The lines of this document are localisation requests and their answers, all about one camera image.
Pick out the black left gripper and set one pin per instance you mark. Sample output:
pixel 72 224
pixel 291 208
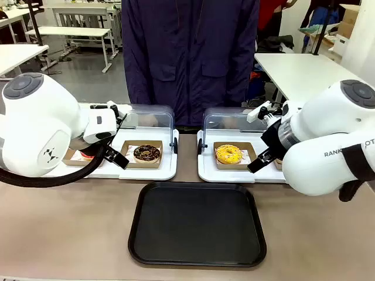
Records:
pixel 89 147

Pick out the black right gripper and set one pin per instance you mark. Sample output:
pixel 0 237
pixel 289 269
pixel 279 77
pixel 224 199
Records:
pixel 274 140

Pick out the red glazed donut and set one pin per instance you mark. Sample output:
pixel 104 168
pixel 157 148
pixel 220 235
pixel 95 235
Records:
pixel 86 155

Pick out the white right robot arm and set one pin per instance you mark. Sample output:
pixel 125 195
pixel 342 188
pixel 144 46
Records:
pixel 322 131

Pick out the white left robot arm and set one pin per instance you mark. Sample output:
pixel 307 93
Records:
pixel 35 126

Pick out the sprinkled chocolate donut in box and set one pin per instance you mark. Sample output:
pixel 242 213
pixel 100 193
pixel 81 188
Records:
pixel 278 165

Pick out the yellow donut in box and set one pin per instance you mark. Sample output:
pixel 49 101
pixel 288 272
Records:
pixel 234 167

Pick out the white display tray base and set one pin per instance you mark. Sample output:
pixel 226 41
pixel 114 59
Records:
pixel 146 172
pixel 231 175

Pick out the yellow sprinkled donut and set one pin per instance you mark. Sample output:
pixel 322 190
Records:
pixel 228 154

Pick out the black plastic serving tray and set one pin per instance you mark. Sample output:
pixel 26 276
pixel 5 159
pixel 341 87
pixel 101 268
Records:
pixel 197 224

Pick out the person's right hand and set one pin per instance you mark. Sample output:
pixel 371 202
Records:
pixel 149 120

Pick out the large white table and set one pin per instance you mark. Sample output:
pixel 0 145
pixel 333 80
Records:
pixel 299 76

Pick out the black bag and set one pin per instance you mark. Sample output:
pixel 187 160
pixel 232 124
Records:
pixel 275 44

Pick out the person in navy jacket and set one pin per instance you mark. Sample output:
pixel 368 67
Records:
pixel 187 58

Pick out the low white bench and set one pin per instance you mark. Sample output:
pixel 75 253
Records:
pixel 67 31

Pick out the white table with black clamp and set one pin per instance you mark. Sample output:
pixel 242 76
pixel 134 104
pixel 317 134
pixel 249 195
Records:
pixel 17 57

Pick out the black pole stand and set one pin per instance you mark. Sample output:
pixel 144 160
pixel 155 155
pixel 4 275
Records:
pixel 35 23
pixel 320 29

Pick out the person in red top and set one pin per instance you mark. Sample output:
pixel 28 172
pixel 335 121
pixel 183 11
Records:
pixel 272 14

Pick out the white background desk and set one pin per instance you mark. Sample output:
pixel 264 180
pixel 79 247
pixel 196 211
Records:
pixel 82 8

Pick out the person in blue clothes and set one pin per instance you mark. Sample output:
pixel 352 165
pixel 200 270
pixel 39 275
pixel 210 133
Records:
pixel 317 13

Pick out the brown cardboard shipping box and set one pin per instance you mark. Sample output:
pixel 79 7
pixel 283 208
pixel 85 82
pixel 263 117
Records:
pixel 348 20

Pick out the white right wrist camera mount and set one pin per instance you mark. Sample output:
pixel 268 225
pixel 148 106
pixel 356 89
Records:
pixel 254 114

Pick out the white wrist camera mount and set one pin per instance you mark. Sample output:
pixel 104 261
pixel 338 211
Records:
pixel 118 106
pixel 254 114

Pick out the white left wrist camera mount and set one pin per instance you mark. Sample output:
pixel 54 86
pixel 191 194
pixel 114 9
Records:
pixel 118 106

